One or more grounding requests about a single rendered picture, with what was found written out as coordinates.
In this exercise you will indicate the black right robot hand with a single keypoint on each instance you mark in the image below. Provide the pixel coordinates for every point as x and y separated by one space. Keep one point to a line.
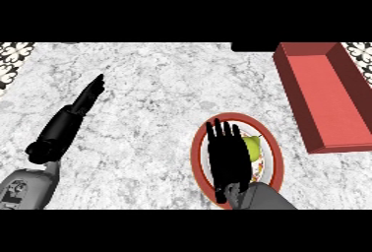
227 157

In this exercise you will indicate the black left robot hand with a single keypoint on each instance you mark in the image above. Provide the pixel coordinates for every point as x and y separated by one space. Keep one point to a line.
61 129

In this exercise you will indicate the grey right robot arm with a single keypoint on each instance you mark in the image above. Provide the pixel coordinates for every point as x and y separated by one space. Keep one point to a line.
258 196

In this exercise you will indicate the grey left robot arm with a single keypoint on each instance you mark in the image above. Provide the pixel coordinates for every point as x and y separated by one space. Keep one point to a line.
27 189

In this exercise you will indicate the red rimmed white plate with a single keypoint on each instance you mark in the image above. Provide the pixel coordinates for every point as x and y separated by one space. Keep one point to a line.
272 154

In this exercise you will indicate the red open box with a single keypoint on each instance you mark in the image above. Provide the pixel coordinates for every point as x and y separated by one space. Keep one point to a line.
322 95

